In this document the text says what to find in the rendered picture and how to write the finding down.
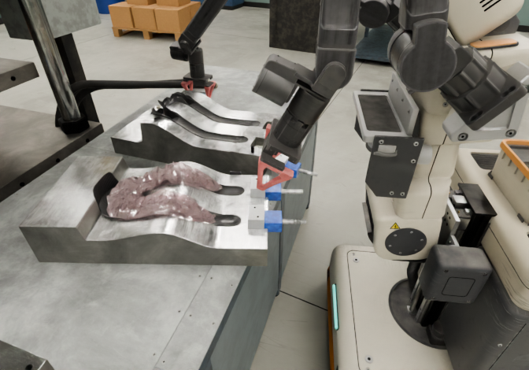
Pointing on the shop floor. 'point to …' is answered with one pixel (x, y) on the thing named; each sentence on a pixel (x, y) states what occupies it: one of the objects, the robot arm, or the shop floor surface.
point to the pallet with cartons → (153, 9)
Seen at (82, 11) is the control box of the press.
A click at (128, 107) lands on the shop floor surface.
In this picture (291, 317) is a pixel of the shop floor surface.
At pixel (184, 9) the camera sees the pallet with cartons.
